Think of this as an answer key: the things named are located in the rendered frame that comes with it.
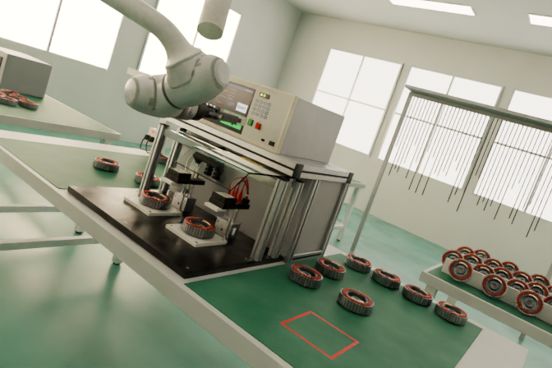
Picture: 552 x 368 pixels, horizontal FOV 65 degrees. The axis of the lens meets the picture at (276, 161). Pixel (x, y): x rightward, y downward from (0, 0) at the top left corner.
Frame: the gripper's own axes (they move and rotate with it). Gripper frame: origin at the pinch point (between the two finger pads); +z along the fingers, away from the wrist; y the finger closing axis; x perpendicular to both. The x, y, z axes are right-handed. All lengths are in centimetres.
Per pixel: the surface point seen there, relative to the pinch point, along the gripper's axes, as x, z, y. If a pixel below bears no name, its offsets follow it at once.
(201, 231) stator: -37.4, -6.3, 7.7
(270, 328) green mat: -43, -20, 50
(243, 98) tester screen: 7.3, 9.5, -6.7
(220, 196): -26.5, 1.1, 4.6
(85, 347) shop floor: -118, 6, -45
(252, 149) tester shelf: -8.0, 6.6, 6.8
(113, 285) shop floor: -118, 48, -89
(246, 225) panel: -37.9, 21.5, 4.4
